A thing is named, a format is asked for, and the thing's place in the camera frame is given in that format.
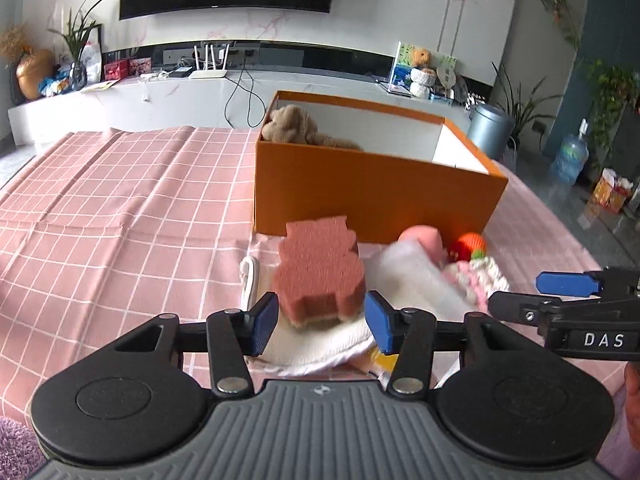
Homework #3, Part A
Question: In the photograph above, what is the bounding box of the purple fuzzy rug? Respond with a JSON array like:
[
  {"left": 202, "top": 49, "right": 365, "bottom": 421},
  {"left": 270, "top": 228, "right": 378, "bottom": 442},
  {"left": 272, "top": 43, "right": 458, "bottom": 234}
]
[{"left": 0, "top": 416, "right": 46, "bottom": 480}]

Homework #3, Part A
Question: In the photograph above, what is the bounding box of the white folded towel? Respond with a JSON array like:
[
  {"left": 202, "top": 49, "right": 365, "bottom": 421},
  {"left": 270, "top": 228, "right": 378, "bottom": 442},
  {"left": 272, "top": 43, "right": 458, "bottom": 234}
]
[{"left": 238, "top": 254, "right": 381, "bottom": 378}]

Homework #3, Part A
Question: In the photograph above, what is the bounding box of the white wifi router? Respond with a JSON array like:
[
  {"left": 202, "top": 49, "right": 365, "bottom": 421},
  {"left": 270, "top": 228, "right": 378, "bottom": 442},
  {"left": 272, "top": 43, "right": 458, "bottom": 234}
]
[{"left": 189, "top": 44, "right": 230, "bottom": 80}]

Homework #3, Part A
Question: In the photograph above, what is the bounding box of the orange crochet strawberry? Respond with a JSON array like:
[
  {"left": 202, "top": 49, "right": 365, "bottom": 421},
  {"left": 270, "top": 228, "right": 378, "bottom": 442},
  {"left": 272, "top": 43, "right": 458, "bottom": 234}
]
[{"left": 449, "top": 232, "right": 487, "bottom": 261}]

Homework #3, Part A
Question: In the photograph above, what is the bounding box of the small teddy bear figure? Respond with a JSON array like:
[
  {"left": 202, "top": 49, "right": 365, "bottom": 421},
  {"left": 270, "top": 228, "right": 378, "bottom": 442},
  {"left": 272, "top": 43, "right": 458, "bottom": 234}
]
[{"left": 410, "top": 47, "right": 432, "bottom": 70}]

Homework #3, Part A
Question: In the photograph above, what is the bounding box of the silver pedal trash can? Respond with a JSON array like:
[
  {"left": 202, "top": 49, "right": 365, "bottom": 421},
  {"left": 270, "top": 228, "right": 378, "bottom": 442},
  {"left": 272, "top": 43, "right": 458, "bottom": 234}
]
[{"left": 466, "top": 103, "right": 514, "bottom": 159}]

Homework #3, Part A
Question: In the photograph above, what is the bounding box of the pink checkered tablecloth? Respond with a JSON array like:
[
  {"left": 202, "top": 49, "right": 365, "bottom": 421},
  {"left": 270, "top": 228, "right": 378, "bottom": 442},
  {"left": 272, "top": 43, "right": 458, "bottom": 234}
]
[{"left": 0, "top": 124, "right": 626, "bottom": 430}]

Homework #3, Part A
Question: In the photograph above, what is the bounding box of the hanging vine plant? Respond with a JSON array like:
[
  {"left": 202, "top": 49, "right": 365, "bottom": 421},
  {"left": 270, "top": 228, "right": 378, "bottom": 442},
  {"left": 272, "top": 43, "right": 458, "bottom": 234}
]
[{"left": 587, "top": 58, "right": 639, "bottom": 179}]

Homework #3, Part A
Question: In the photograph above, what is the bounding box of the blue water jug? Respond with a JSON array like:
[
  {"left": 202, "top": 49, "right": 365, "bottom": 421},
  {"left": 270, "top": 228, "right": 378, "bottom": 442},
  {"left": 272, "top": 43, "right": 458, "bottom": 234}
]
[{"left": 550, "top": 118, "right": 589, "bottom": 185}]

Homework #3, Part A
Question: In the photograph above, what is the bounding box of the pink white crochet toy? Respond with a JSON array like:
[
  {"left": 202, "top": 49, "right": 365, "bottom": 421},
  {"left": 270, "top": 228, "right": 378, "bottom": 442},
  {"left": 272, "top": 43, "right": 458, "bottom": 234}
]
[{"left": 442, "top": 257, "right": 510, "bottom": 313}]

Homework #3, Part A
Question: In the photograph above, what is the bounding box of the pink round ball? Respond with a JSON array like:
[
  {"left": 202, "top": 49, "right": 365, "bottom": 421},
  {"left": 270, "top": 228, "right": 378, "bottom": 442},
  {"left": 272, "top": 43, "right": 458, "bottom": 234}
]
[{"left": 398, "top": 226, "right": 446, "bottom": 266}]

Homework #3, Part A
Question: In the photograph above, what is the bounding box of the red gift box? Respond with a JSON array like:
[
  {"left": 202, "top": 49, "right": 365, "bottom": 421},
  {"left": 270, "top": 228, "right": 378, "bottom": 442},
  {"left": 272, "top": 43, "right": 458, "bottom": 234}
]
[{"left": 104, "top": 58, "right": 129, "bottom": 81}]

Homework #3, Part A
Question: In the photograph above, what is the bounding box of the green potted plant left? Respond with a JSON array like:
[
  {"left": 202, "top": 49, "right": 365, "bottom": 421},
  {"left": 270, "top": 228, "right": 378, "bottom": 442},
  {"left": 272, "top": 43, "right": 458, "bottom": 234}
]
[{"left": 49, "top": 0, "right": 104, "bottom": 91}]

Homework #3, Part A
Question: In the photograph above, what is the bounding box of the white crumpled diaper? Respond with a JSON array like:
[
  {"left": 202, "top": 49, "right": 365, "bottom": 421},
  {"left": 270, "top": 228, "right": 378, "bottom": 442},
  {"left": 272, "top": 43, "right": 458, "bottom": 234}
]
[{"left": 364, "top": 240, "right": 475, "bottom": 322}]

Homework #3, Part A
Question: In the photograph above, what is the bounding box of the tall leafy floor plant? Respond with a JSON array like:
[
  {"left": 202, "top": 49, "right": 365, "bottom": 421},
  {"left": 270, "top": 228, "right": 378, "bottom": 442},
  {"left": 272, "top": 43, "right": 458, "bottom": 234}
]
[{"left": 490, "top": 63, "right": 562, "bottom": 148}]

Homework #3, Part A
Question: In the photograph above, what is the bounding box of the pink bear-shaped sponge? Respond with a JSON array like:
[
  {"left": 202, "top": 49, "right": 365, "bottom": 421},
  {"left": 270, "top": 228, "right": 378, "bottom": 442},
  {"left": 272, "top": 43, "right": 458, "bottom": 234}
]
[{"left": 271, "top": 216, "right": 366, "bottom": 327}]

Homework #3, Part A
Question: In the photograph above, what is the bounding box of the white tv console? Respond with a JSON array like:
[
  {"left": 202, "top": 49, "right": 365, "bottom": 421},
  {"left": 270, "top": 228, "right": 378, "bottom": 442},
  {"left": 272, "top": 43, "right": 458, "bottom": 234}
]
[{"left": 8, "top": 70, "right": 470, "bottom": 150}]

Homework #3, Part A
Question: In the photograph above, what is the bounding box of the golden brown vase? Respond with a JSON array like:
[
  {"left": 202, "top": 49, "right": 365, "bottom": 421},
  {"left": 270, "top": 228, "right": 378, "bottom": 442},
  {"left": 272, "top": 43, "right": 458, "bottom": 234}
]
[{"left": 16, "top": 49, "right": 54, "bottom": 101}]

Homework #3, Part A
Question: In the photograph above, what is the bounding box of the brown knitted plush toy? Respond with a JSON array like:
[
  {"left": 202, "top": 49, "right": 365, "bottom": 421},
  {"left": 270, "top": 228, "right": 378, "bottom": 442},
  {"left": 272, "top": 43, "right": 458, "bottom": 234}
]
[{"left": 262, "top": 104, "right": 362, "bottom": 151}]

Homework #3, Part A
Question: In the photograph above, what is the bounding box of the orange cardboard box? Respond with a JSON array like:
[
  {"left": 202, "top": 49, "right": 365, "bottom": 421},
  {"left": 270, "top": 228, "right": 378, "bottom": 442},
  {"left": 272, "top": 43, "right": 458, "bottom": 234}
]
[{"left": 253, "top": 90, "right": 508, "bottom": 244}]

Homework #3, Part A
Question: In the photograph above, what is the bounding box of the red yellow snack box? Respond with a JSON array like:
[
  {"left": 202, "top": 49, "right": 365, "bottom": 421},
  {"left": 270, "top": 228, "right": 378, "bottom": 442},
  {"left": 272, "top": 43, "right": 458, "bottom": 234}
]
[{"left": 591, "top": 168, "right": 634, "bottom": 214}]

